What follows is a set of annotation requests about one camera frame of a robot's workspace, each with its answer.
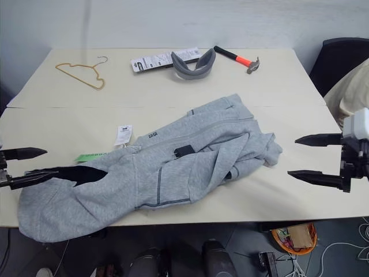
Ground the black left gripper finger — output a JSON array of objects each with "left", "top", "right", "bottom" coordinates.
[
  {"left": 0, "top": 147, "right": 48, "bottom": 162},
  {"left": 10, "top": 166, "right": 60, "bottom": 190}
]

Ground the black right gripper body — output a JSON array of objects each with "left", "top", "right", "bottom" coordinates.
[{"left": 339, "top": 136, "right": 369, "bottom": 193}]

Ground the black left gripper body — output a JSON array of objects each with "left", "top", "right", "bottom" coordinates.
[{"left": 0, "top": 151, "right": 14, "bottom": 189}]

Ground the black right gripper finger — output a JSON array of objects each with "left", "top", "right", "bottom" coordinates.
[
  {"left": 295, "top": 133, "right": 344, "bottom": 147},
  {"left": 287, "top": 170, "right": 345, "bottom": 190}
]

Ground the grey zip hoodie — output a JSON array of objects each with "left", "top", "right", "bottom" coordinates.
[{"left": 17, "top": 93, "right": 284, "bottom": 243}]

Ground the beige cloth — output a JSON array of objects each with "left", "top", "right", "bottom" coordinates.
[{"left": 323, "top": 59, "right": 369, "bottom": 132}]

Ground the green paper tag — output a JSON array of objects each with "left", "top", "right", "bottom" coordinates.
[{"left": 74, "top": 152, "right": 108, "bottom": 163}]

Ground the brown cardboard box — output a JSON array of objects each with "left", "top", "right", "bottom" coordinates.
[{"left": 287, "top": 223, "right": 314, "bottom": 249}]

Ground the orange basket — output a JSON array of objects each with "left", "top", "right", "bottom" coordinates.
[{"left": 271, "top": 222, "right": 318, "bottom": 256}]

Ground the black chair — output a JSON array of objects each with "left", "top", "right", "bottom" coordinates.
[{"left": 308, "top": 37, "right": 369, "bottom": 98}]

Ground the white paper hang tag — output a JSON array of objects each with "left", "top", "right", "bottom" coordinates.
[{"left": 114, "top": 124, "right": 133, "bottom": 147}]

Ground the black metal stand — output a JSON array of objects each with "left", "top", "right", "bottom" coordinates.
[{"left": 258, "top": 251, "right": 279, "bottom": 277}]

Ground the black rectangular zipper tag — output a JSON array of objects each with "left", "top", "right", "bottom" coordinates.
[{"left": 172, "top": 145, "right": 194, "bottom": 160}]

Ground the dark rounded shape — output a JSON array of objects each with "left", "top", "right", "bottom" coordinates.
[{"left": 129, "top": 247, "right": 171, "bottom": 277}]

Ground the grey headband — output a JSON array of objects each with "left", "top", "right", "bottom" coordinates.
[{"left": 171, "top": 47, "right": 217, "bottom": 82}]

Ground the black white packaging card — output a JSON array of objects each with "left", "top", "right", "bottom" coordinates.
[{"left": 130, "top": 46, "right": 202, "bottom": 74}]

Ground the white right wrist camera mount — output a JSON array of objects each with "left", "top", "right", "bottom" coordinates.
[{"left": 342, "top": 107, "right": 369, "bottom": 140}]

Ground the white cable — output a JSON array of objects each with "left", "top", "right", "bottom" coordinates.
[{"left": 284, "top": 216, "right": 369, "bottom": 277}]

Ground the gold wire clothes hanger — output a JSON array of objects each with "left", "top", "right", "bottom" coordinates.
[{"left": 55, "top": 55, "right": 110, "bottom": 91}]

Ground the orange handled hammer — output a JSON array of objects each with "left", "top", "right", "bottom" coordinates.
[{"left": 213, "top": 45, "right": 262, "bottom": 75}]

